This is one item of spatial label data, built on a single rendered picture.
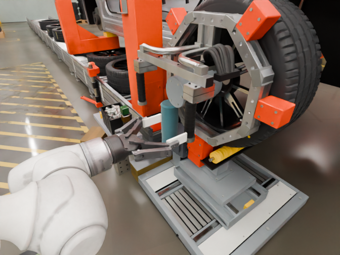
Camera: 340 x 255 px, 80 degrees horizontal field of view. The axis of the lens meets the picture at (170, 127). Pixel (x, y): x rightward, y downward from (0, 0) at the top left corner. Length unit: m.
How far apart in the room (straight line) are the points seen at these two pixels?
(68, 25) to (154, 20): 1.94
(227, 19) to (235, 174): 0.92
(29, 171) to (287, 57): 0.76
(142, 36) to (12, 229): 0.97
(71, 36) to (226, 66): 2.54
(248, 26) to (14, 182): 0.72
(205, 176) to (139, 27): 0.92
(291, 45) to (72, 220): 0.75
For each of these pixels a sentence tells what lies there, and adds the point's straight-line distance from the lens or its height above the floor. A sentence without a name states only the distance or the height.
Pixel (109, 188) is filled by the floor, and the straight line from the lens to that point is 1.59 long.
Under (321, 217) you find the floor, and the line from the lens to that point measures 1.69.
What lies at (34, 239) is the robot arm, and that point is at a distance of 0.39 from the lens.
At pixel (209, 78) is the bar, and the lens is 0.60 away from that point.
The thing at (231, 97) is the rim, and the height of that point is 0.79.
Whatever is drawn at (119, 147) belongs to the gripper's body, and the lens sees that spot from 0.53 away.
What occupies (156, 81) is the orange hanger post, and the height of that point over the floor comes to 0.74.
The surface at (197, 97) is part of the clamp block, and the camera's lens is 0.62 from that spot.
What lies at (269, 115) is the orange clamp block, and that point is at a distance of 0.73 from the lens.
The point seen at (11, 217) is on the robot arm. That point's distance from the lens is 0.39.
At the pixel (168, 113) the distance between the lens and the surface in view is 0.96.
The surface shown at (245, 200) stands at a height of 0.15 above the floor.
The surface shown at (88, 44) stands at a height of 0.62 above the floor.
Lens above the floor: 1.18
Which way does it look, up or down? 33 degrees down
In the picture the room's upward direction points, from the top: straight up
